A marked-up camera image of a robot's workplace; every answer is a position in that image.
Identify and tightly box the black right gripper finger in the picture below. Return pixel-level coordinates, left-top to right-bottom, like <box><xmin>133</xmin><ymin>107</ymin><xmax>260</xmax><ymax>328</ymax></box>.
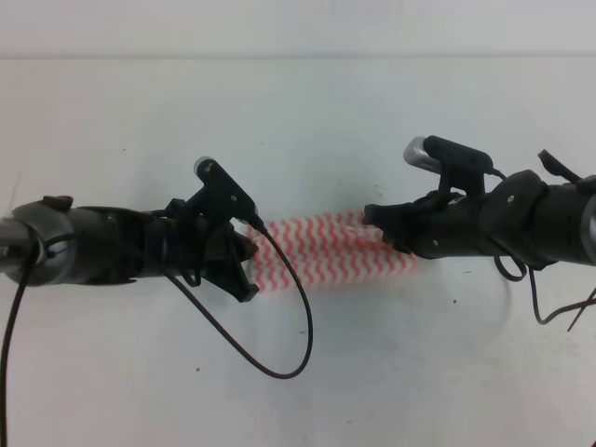
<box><xmin>362</xmin><ymin>203</ymin><xmax>412</xmax><ymax>228</ymax></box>
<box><xmin>382</xmin><ymin>226</ymin><xmax>413</xmax><ymax>254</ymax></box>

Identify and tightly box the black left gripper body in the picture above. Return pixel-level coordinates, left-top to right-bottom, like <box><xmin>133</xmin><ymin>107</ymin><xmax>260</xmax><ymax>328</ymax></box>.
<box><xmin>134</xmin><ymin>197</ymin><xmax>233</xmax><ymax>287</ymax></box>

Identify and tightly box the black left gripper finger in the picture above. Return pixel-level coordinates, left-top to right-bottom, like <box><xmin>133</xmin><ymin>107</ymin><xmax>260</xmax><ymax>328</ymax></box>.
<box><xmin>230</xmin><ymin>228</ymin><xmax>258</xmax><ymax>268</ymax></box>
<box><xmin>209</xmin><ymin>261</ymin><xmax>259</xmax><ymax>303</ymax></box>

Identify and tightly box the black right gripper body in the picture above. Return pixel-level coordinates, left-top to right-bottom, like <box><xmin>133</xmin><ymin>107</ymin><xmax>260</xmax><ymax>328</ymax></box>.
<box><xmin>406</xmin><ymin>191</ymin><xmax>494</xmax><ymax>259</ymax></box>

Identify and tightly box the pink white wavy striped towel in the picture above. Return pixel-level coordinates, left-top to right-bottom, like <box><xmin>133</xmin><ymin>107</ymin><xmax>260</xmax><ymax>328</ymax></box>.
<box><xmin>264</xmin><ymin>210</ymin><xmax>417</xmax><ymax>289</ymax></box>

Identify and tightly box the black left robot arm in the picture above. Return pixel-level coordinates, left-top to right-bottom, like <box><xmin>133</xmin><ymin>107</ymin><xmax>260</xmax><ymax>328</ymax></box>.
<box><xmin>1</xmin><ymin>196</ymin><xmax>259</xmax><ymax>303</ymax></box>

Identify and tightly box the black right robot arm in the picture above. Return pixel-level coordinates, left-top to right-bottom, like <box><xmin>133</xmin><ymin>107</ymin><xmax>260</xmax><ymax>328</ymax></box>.
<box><xmin>363</xmin><ymin>150</ymin><xmax>595</xmax><ymax>270</ymax></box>

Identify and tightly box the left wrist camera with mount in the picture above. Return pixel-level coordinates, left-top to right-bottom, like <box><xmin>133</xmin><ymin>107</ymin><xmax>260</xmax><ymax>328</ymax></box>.
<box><xmin>190</xmin><ymin>156</ymin><xmax>264</xmax><ymax>230</ymax></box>

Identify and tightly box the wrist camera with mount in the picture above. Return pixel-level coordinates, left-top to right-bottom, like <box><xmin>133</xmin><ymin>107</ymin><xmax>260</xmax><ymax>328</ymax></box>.
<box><xmin>403</xmin><ymin>136</ymin><xmax>495</xmax><ymax>196</ymax></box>
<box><xmin>190</xmin><ymin>156</ymin><xmax>264</xmax><ymax>230</ymax></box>

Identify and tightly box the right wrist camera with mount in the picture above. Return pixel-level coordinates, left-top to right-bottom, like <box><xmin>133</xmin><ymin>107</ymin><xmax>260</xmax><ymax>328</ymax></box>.
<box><xmin>403</xmin><ymin>136</ymin><xmax>495</xmax><ymax>196</ymax></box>

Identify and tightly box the black right camera cable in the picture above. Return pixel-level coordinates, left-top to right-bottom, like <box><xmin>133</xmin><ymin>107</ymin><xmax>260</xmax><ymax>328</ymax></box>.
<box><xmin>486</xmin><ymin>167</ymin><xmax>596</xmax><ymax>332</ymax></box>

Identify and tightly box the black camera cable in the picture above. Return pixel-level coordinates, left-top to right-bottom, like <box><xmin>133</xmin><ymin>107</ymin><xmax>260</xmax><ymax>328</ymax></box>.
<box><xmin>0</xmin><ymin>213</ymin><xmax>314</xmax><ymax>447</ymax></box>
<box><xmin>486</xmin><ymin>167</ymin><xmax>596</xmax><ymax>332</ymax></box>

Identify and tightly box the black left camera cable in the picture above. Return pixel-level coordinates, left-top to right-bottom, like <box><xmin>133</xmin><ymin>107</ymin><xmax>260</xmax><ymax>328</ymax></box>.
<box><xmin>0</xmin><ymin>213</ymin><xmax>314</xmax><ymax>447</ymax></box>

